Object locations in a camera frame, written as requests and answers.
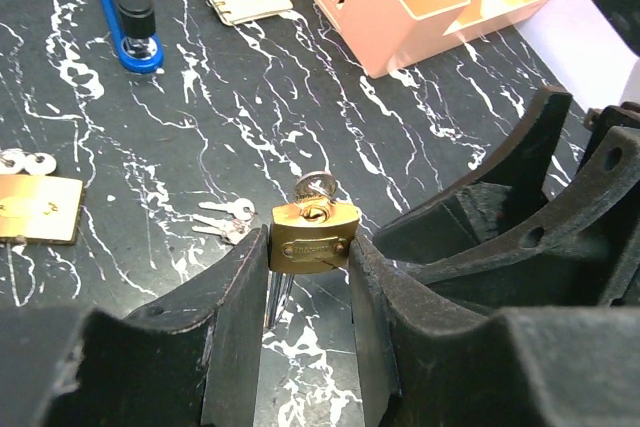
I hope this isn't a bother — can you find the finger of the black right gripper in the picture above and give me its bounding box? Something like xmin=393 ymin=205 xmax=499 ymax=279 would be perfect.
xmin=373 ymin=87 xmax=572 ymax=262
xmin=406 ymin=126 xmax=639 ymax=307

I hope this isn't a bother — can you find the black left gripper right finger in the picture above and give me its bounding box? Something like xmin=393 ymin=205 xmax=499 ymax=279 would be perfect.
xmin=349 ymin=236 xmax=639 ymax=426

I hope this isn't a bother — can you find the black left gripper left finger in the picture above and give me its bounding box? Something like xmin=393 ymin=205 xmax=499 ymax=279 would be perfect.
xmin=1 ymin=227 xmax=268 ymax=426

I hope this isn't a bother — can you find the silver key bunch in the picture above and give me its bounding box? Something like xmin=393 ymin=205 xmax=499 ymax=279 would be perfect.
xmin=192 ymin=198 xmax=256 ymax=245
xmin=0 ymin=148 xmax=57 ymax=176

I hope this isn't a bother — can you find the medium brass padlock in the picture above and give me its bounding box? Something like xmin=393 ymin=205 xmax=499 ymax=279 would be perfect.
xmin=263 ymin=201 xmax=362 ymax=331

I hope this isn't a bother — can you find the single silver key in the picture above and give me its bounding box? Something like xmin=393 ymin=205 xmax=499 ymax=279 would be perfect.
xmin=293 ymin=171 xmax=337 ymax=203

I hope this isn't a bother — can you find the large brass padlock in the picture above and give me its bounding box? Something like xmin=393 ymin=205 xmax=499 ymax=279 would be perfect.
xmin=1 ymin=174 xmax=84 ymax=245

